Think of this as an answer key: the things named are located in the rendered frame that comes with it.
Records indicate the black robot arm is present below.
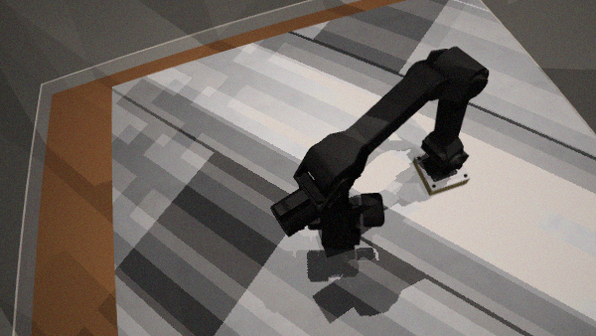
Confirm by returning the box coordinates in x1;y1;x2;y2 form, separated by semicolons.
270;46;489;250

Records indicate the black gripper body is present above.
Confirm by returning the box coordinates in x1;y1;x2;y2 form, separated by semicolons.
308;193;384;228

